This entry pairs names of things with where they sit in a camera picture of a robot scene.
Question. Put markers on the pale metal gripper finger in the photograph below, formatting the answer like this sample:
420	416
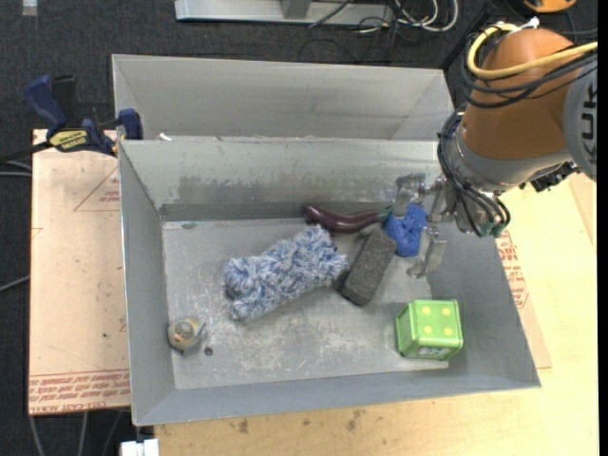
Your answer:
431	254
404	193

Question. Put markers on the blue crumpled lump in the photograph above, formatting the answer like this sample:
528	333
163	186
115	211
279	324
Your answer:
406	235

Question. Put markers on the dark grey flat block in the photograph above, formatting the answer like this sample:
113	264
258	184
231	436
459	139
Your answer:
368	269

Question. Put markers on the purple toy eggplant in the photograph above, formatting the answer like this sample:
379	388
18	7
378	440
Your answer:
344	220

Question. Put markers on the green dice box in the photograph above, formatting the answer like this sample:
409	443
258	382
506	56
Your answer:
430	328

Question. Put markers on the blue and white knitted cloth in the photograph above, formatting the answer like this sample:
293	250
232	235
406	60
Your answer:
285	271

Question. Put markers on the grey metal bin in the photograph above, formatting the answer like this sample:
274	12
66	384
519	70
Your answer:
294	349

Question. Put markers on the small grey round toy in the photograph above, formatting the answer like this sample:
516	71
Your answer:
183	334

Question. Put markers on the brown cardboard board, red print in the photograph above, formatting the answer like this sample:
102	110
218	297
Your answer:
76	264

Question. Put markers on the black cylinder on white bracket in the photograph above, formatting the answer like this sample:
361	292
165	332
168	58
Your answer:
553	178

